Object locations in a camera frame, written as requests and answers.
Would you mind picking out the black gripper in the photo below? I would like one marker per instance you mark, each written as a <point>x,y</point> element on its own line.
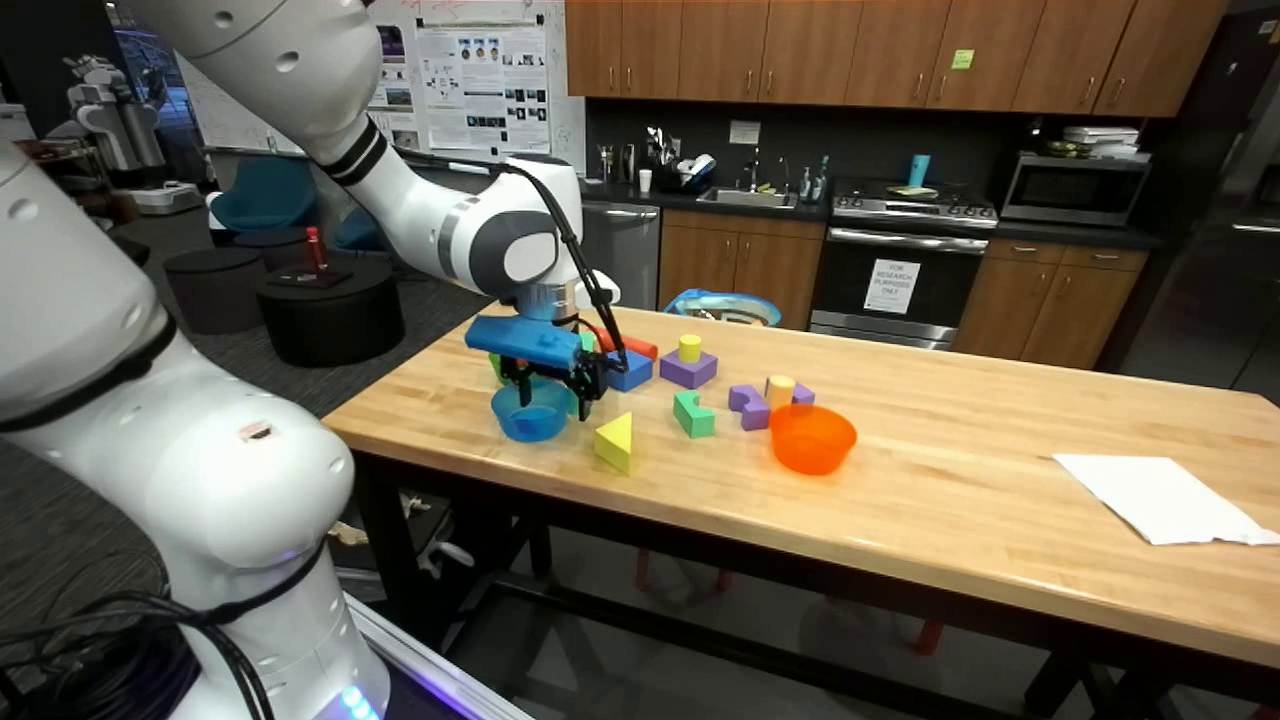
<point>596,328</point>

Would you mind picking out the blue plastic bowl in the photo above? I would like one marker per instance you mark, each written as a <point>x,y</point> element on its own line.
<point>537,423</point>

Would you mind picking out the teal arch foam block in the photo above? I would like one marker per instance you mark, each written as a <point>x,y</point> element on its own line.
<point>586,340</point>

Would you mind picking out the green plastic bowl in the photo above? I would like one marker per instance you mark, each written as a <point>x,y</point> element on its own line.
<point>492,366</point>

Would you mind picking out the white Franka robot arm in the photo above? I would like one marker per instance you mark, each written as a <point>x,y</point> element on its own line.
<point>203,482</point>

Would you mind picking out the white robot base platform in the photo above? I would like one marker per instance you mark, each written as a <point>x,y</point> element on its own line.
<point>425,672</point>

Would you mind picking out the yellow wedge foam block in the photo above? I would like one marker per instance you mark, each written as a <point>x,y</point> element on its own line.
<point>617,445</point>

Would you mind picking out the red cylinder foam block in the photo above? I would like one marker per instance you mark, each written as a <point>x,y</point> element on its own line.
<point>642,344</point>

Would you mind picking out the yellow-green small cylinder block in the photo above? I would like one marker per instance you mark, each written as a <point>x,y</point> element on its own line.
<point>688,344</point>

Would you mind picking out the small green foam block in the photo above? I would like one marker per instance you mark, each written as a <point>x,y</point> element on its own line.
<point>693,418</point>

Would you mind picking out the small purple foam block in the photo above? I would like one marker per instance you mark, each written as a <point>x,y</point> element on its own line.
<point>805,393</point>
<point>748,404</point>

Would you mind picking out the cream cylinder foam block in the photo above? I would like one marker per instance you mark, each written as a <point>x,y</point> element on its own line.
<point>780,391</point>

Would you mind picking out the orange plastic bowl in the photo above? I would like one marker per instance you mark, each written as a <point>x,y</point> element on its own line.
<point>808,441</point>

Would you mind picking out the steel dishwasher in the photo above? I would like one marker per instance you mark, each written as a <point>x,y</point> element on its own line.
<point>627,245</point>

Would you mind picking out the blue round plastic tub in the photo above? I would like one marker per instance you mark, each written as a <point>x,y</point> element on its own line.
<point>724,304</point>

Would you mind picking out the wooden cabinet under sink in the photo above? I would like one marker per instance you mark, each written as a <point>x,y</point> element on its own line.
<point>746,265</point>

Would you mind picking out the large black round ottoman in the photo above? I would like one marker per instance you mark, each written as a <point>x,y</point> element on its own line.
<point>330,321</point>

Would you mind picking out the teal lounge chair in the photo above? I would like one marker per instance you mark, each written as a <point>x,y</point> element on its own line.
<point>361,234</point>
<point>265,203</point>

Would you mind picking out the steel kitchen sink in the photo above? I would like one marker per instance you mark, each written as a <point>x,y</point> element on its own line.
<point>746,203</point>

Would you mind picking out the red bottle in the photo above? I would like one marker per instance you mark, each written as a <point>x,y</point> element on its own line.
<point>319,249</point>

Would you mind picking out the white poster with diagrams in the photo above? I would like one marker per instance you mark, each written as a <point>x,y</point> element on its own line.
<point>481,80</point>

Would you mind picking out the white paper on oven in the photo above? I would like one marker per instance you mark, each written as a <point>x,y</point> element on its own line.
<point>891,284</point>

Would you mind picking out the small black round ottoman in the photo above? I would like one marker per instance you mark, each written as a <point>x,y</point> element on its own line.
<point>213,291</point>

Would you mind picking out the steel stove with oven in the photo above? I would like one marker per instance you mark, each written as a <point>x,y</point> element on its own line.
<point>907,234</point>

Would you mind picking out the long wooden table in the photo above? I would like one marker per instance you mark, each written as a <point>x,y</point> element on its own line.
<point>961,482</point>

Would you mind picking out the blue bottle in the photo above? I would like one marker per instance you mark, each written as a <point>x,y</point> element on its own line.
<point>916,168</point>

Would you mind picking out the wooden upper cabinets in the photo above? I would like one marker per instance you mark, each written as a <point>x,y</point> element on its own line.
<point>827,52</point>

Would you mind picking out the wooden cabinet beside stove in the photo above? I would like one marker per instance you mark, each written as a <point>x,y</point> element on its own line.
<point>1055,304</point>

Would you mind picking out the green sticky note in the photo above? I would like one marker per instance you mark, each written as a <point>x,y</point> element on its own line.
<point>961,56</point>

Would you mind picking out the steel microwave oven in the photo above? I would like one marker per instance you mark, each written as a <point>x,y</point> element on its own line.
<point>1073,189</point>

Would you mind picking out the stacked white plates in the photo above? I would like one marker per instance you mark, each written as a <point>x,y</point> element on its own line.
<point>1101,140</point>

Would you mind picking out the white paper sheet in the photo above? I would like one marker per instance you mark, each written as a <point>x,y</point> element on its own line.
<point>1162,500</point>

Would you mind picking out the dark steel refrigerator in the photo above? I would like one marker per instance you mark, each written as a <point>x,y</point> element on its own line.
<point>1213,241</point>

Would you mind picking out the white wall outlet plate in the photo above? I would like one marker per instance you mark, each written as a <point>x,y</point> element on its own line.
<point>746,133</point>

